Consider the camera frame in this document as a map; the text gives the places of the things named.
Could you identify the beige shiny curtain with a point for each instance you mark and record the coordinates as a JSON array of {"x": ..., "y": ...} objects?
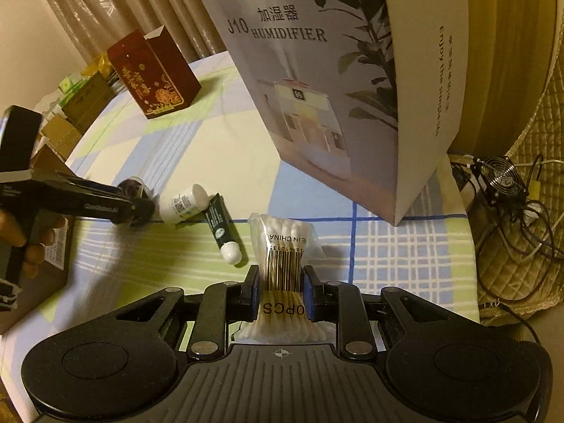
[{"x": 66, "y": 0}]

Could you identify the large open cardboard box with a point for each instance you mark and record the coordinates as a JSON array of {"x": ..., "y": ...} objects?
[{"x": 88, "y": 105}]

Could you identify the small black fan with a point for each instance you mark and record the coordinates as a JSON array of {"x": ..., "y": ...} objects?
[{"x": 500, "y": 178}]

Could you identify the small white bottle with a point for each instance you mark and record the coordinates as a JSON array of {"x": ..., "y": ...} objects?
[{"x": 178, "y": 207}]

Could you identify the small dark jar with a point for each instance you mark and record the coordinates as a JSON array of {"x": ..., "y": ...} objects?
[{"x": 134, "y": 187}]

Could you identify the small cardboard box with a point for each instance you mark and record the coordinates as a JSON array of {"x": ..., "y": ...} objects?
[{"x": 59, "y": 139}]

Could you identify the dark green tube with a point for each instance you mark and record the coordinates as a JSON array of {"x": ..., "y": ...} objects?
[{"x": 219, "y": 224}]

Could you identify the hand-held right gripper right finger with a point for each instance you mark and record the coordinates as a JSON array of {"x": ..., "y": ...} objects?
[{"x": 308, "y": 294}]

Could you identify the white humidifier box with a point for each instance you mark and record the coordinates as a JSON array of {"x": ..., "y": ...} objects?
[{"x": 330, "y": 97}]

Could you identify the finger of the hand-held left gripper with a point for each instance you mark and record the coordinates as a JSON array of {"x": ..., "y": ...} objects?
[
  {"x": 88, "y": 185},
  {"x": 136, "y": 213}
]

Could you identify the beige quilted cover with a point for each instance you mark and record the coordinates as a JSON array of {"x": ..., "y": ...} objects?
[{"x": 537, "y": 141}]

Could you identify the cotton swab bag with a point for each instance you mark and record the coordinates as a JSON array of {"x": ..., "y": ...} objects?
[{"x": 282, "y": 246}]

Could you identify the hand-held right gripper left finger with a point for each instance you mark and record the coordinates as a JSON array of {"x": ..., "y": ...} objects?
[{"x": 254, "y": 293}]

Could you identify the red gold-printed gift box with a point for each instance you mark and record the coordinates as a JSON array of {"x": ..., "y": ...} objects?
[{"x": 154, "y": 75}]

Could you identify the yellow plastic bag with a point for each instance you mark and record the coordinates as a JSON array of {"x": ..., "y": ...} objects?
[{"x": 96, "y": 65}]

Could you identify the green tissue pack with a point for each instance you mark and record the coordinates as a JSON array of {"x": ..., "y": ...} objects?
[{"x": 72, "y": 87}]

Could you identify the person's left hand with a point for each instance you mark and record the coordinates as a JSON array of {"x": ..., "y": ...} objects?
[{"x": 39, "y": 251}]

